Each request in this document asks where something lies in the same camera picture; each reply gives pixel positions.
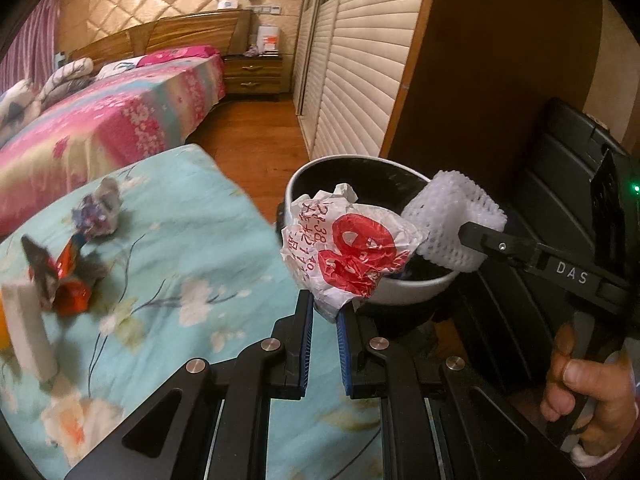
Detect blue white wrapper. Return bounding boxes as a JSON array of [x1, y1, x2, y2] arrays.
[[71, 176, 124, 243]]

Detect black chair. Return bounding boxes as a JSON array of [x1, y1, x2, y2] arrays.
[[450, 97, 626, 411]]

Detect pink pillow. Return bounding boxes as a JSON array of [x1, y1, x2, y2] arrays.
[[136, 45, 221, 68]]

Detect white box on nightstand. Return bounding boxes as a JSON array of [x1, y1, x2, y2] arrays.
[[256, 25, 281, 56]]

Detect folded blue white quilt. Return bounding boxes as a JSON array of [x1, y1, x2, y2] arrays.
[[37, 57, 96, 106], [0, 80, 41, 133]]

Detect white round trash bin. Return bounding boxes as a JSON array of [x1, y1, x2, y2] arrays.
[[277, 156, 461, 331]]

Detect white blue pillow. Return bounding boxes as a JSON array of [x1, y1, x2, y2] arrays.
[[95, 59, 143, 81]]

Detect wooden nightstand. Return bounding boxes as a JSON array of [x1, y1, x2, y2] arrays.
[[222, 54, 283, 97]]

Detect person's right hand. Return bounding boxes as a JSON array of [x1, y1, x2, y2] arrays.
[[540, 322, 640, 461]]

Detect white bag with red print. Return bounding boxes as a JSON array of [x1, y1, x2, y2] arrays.
[[281, 183, 426, 323]]

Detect red black snack wrapper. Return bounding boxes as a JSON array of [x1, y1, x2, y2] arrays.
[[20, 234, 108, 317]]

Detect wooden headboard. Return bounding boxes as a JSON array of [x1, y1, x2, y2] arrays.
[[67, 8, 253, 63]]

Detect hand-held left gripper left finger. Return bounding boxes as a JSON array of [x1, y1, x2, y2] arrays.
[[65, 289, 316, 480]]

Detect white foam fruit net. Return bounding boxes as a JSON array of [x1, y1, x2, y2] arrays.
[[402, 170, 508, 273]]

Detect person's right forearm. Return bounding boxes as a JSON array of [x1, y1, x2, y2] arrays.
[[570, 435, 640, 471]]

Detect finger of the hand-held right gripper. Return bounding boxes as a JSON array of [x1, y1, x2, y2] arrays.
[[457, 220, 549, 274]]

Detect light blue floral cloth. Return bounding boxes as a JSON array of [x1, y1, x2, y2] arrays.
[[0, 144, 381, 480]]

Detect cream louvered closet doors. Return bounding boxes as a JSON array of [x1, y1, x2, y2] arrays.
[[291, 0, 431, 161]]

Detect white rectangular box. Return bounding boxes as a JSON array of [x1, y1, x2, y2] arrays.
[[0, 280, 58, 381]]

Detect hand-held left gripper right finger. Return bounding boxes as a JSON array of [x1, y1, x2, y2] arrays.
[[336, 310, 583, 480]]

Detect pink curtain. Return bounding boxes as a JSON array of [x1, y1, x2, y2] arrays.
[[0, 0, 61, 93]]

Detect bed with pink floral sheet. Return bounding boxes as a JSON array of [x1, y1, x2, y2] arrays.
[[0, 52, 226, 238]]

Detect dark wooden cabinet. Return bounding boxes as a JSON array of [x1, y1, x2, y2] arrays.
[[380, 0, 606, 196]]

